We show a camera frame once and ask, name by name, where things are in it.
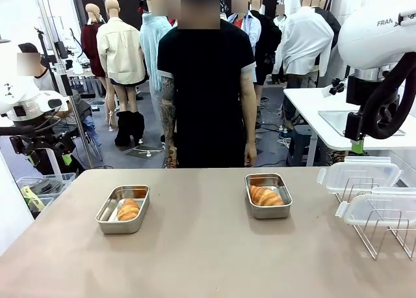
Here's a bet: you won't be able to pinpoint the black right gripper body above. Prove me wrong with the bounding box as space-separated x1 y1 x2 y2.
346 77 387 105

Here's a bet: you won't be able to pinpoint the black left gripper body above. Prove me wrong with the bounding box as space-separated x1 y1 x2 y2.
32 115 66 141

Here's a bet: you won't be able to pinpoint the clear plastic snap lid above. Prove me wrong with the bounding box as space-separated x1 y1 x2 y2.
334 186 416 227
317 156 404 195

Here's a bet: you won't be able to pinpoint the golden croissant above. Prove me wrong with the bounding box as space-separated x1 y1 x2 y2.
249 185 284 207
116 198 141 221

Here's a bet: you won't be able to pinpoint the rectangular steel container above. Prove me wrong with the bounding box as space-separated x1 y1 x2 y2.
244 172 293 220
95 184 151 236

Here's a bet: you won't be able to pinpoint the person's left forearm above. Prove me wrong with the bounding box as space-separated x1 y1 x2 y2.
240 98 257 144

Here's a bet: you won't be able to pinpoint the person's tattooed right forearm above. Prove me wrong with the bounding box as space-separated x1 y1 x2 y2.
161 99 178 149

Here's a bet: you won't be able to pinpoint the person's right hand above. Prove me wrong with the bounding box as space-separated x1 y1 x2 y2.
164 146 179 169

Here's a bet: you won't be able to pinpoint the person's left hand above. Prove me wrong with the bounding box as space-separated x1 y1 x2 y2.
243 141 258 167

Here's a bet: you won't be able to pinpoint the clear plastic storage bin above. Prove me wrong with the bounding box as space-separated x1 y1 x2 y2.
16 172 77 214

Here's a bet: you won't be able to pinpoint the yellow green tool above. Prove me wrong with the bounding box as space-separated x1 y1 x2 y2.
21 185 46 211

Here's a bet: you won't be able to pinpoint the white side table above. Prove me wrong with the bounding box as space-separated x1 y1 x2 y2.
282 87 416 151

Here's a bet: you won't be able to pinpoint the white side panel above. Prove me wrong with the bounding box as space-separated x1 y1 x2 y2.
0 151 35 256

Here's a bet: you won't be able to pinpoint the seated person in white shirt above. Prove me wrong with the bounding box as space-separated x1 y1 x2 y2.
16 42 95 139

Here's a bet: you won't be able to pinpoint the dark step stool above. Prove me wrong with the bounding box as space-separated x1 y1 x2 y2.
285 125 318 166

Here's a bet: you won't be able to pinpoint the black boots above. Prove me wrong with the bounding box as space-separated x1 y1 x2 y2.
114 110 146 148

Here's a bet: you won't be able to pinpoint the mannequin in black jacket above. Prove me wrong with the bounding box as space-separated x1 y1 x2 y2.
311 0 342 38

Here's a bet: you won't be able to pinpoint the mannequin in white shirt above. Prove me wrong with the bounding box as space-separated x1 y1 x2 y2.
272 0 335 129

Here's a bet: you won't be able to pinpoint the black tablet on stand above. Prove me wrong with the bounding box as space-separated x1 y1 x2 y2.
54 40 69 60

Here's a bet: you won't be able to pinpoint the slanted metal pole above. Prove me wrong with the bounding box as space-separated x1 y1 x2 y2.
34 0 94 169

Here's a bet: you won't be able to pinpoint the mannequin in maroon dress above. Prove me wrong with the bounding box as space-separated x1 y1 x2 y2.
80 3 107 78

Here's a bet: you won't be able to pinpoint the mannequin in black outfit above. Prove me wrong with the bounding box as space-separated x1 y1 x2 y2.
249 0 283 87

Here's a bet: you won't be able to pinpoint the mannequin in cream shirt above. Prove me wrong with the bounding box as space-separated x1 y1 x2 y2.
96 0 148 129

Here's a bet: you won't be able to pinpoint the mannequin in light blue shirt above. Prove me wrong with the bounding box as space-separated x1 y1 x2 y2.
139 0 173 94

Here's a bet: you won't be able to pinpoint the person in black t-shirt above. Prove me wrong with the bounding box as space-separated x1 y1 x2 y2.
157 0 256 169

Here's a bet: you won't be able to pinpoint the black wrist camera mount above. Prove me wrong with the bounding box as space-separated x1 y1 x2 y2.
328 77 346 96

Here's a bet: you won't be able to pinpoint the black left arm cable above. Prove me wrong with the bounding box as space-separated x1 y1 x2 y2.
0 114 71 138

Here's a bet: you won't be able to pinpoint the white floor cable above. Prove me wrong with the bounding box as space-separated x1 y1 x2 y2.
276 124 293 148

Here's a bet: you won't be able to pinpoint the mannequin floor base plate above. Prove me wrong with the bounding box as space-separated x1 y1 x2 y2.
125 144 163 159

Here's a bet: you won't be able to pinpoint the metal wire lid rack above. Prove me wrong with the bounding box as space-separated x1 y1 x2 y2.
334 176 416 260

